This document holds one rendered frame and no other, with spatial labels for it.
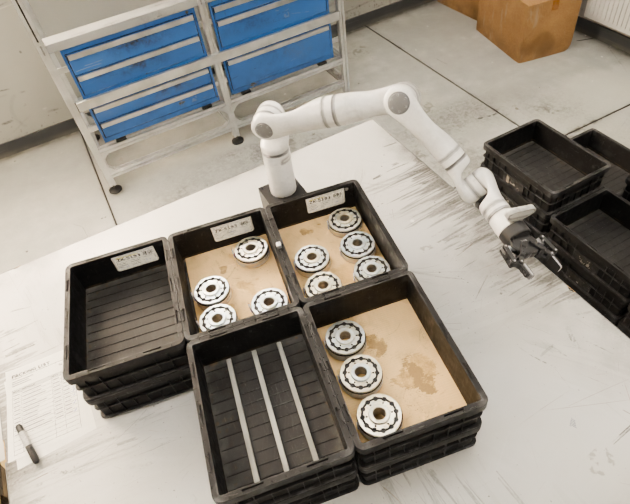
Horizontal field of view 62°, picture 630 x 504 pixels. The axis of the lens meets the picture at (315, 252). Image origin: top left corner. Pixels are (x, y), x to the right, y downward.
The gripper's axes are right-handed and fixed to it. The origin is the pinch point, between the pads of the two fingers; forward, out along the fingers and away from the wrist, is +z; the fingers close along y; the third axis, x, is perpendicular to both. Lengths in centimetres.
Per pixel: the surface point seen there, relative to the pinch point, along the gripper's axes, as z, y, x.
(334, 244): -40, 35, -26
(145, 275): -55, 88, -42
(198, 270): -49, 74, -37
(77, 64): -218, 92, -74
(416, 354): 3.4, 32.9, -18.3
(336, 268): -31, 38, -25
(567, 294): 0.1, -21.6, -18.7
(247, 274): -41, 61, -33
